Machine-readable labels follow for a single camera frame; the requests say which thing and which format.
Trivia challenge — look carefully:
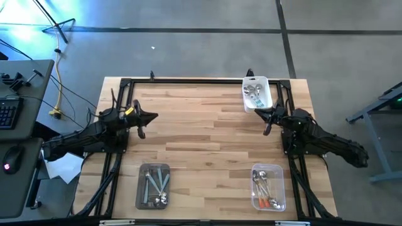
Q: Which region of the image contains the black tripod stand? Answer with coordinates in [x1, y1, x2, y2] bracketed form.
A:
[31, 0, 77, 45]

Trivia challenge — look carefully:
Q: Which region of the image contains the clear plastic bin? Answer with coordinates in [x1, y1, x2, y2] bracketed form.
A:
[250, 163, 286, 212]

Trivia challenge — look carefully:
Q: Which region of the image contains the grey translucent plastic bin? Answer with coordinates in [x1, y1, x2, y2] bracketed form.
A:
[134, 162, 171, 210]

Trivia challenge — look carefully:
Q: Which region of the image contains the yellow power cable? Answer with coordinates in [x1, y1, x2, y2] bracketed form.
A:
[48, 30, 65, 119]

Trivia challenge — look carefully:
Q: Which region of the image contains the black floor cable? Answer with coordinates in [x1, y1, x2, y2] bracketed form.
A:
[0, 39, 98, 109]

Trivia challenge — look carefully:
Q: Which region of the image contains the white plastic bin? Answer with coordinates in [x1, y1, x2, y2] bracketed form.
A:
[241, 75, 273, 114]

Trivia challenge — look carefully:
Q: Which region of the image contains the white paper sheet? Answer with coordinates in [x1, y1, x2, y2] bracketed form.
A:
[40, 150, 85, 185]

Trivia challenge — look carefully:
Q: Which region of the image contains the white label strip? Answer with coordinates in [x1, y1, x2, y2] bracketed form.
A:
[99, 219, 136, 226]
[274, 220, 311, 226]

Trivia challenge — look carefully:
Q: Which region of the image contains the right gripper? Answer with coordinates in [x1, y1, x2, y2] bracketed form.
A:
[254, 100, 291, 137]

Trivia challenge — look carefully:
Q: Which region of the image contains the black computer mouse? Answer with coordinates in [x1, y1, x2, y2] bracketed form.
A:
[2, 146, 25, 175]

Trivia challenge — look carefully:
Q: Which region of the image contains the grey desk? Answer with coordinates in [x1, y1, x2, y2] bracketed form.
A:
[0, 59, 56, 220]

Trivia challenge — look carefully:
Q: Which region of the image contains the black desk clamp mount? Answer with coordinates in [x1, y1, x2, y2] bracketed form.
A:
[0, 68, 45, 92]

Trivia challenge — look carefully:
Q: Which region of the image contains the black computer with green light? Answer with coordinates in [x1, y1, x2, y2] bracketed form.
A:
[378, 82, 402, 110]

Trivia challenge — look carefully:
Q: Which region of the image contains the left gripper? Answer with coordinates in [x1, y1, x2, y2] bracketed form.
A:
[117, 99, 159, 139]

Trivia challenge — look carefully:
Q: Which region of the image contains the black keyboard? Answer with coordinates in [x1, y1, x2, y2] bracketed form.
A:
[0, 96, 25, 131]

